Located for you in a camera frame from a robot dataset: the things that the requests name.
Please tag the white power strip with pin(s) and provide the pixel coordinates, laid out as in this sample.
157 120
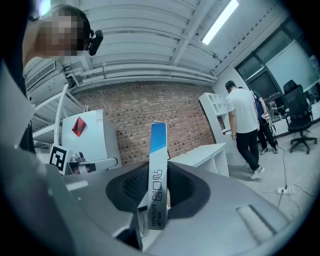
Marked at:
285 190

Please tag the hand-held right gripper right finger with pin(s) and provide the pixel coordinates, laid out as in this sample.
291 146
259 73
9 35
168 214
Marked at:
212 220

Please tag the black office chair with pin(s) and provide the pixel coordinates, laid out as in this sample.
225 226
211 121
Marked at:
297 105

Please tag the white air conditioner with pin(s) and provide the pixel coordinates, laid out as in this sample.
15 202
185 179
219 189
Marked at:
42 72

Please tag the white refrigerator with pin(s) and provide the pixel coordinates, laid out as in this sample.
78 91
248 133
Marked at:
97 135

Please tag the white desk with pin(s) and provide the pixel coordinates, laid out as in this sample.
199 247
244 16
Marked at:
197 152

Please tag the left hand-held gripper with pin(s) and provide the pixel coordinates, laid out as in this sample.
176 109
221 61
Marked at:
59 158

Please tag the long ceiling light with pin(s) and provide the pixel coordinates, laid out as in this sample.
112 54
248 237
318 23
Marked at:
220 22

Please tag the white arched cabinet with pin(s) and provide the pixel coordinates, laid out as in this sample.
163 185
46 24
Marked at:
215 120

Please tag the person's black clothes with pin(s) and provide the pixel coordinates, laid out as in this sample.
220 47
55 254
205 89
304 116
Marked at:
27 137

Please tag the white metal shelf rack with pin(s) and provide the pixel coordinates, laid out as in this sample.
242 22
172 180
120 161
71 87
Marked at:
58 112

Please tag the blue and yellow cardboard box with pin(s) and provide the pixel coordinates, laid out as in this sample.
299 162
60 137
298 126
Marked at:
158 162

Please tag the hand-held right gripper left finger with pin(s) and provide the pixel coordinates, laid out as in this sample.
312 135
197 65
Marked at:
95 200

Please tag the dark framed window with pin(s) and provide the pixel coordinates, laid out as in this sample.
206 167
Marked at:
262 75

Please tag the person's head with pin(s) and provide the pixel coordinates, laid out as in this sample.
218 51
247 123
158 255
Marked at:
62 37

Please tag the red sticker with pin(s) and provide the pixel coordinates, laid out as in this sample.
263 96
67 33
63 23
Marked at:
79 126

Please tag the black head camera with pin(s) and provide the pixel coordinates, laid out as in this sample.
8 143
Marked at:
95 42

